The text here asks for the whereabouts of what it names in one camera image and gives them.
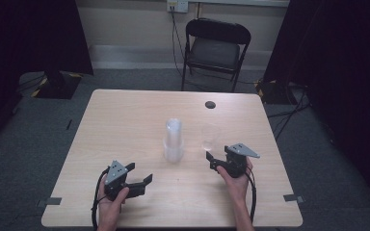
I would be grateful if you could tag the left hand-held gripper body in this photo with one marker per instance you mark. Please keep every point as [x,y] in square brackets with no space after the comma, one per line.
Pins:
[117,187]

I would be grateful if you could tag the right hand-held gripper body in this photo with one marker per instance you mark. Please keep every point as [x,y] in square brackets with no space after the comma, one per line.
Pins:
[237,163]

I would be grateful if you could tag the single clear plastic cup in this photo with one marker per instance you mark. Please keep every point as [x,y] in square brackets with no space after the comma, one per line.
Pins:
[210,139]

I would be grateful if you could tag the stack of clear plastic cups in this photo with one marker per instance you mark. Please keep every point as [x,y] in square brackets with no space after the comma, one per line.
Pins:
[173,141]

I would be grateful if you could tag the person's left hand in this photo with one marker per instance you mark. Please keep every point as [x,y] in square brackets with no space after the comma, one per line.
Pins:
[110,208]

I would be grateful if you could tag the person's right hand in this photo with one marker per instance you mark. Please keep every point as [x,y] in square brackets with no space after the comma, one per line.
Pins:
[237,186]

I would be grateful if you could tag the black table grommet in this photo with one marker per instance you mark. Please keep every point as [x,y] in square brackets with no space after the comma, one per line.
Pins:
[210,105]

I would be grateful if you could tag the grey tape strip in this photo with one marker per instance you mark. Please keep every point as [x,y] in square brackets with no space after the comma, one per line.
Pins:
[293,198]
[49,201]

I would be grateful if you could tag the black stand base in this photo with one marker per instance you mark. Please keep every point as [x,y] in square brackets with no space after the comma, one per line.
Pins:
[59,85]
[274,91]

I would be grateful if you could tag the black folding chair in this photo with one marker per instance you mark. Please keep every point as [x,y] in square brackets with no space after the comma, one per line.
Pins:
[215,51]

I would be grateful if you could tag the black curtain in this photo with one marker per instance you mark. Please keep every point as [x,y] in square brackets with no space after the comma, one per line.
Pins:
[343,80]
[22,38]

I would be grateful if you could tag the white wall socket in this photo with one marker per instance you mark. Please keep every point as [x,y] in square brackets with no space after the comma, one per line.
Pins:
[177,5]

